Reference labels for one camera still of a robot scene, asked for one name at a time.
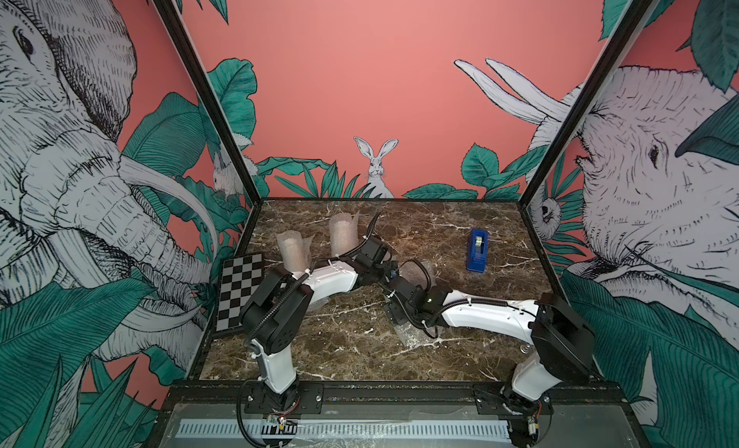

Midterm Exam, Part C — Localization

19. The bubble wrap sheet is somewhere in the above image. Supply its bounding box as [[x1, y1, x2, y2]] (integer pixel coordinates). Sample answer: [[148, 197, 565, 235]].
[[276, 231, 313, 273], [390, 259, 440, 345]]

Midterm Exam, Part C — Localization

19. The bubble wrap pile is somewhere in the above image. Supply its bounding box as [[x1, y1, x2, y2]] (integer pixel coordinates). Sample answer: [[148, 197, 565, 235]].
[[329, 212, 359, 257]]

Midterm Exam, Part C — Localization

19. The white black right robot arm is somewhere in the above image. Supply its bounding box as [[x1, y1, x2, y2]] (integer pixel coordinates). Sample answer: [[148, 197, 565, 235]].
[[381, 276, 595, 416]]

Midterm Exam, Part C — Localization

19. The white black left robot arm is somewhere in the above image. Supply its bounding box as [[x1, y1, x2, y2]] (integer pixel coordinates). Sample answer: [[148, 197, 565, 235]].
[[239, 211, 395, 413]]

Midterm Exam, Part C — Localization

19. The blue tape dispenser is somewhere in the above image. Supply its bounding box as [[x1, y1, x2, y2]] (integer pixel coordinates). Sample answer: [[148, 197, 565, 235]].
[[466, 229, 489, 273]]

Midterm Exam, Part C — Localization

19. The black white checkerboard card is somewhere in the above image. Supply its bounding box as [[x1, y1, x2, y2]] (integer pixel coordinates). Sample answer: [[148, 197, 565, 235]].
[[215, 253, 265, 334]]

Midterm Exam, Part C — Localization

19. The black front mounting rail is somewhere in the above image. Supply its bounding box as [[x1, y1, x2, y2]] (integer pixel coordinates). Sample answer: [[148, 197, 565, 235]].
[[162, 381, 627, 419]]

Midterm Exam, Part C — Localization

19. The white slotted cable duct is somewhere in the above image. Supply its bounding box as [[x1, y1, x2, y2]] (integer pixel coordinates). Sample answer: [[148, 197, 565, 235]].
[[175, 418, 512, 443]]

